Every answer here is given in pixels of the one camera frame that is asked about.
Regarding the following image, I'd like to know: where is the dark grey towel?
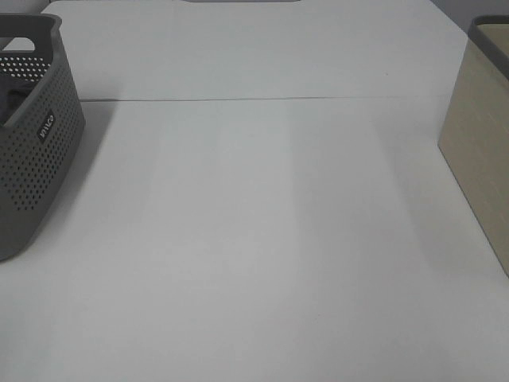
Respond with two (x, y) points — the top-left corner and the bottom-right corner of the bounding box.
(1, 73), (38, 128)

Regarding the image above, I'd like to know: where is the grey perforated plastic basket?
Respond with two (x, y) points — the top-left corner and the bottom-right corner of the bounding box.
(1, 13), (85, 260)

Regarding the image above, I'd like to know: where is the beige fabric storage bin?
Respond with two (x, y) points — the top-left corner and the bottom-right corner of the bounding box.
(438, 14), (508, 271)

